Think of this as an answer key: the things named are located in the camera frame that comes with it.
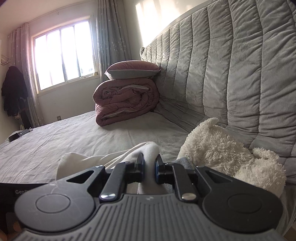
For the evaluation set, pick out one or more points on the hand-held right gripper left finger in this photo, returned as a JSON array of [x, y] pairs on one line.
[[141, 170]]

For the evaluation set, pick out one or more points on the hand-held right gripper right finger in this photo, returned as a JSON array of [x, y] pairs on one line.
[[157, 171]]

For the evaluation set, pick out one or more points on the white long-sleeve shirt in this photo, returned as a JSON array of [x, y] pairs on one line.
[[92, 160]]

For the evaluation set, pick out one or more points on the dark hanging clothes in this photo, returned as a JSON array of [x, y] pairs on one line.
[[13, 90]]

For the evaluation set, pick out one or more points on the grey bed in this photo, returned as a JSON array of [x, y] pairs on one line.
[[92, 136]]

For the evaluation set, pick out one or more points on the white plush toy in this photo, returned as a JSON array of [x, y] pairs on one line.
[[219, 150]]

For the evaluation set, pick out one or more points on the pink folded quilt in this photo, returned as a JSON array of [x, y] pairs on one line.
[[124, 102]]

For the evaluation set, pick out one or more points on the grey pink pillow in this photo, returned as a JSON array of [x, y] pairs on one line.
[[131, 69]]

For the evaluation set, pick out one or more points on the grey quilted headboard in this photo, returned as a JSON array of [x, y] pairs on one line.
[[231, 69]]

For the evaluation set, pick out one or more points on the grey patterned curtain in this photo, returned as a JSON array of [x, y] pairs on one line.
[[113, 39], [27, 69]]

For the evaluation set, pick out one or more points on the window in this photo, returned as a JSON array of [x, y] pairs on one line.
[[64, 53]]

